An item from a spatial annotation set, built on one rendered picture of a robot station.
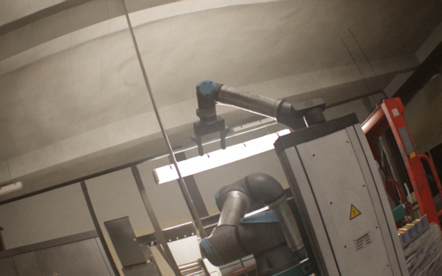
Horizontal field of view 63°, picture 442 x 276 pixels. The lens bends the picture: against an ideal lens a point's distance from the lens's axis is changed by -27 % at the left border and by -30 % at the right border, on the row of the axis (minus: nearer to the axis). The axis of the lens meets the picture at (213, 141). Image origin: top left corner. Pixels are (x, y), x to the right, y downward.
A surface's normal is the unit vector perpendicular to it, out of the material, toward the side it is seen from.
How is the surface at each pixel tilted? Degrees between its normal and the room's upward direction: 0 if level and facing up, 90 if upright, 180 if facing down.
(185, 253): 99
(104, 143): 90
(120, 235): 90
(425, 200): 90
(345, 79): 90
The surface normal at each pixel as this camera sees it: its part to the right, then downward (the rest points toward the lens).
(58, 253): 0.18, -0.37
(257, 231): -0.35, -0.17
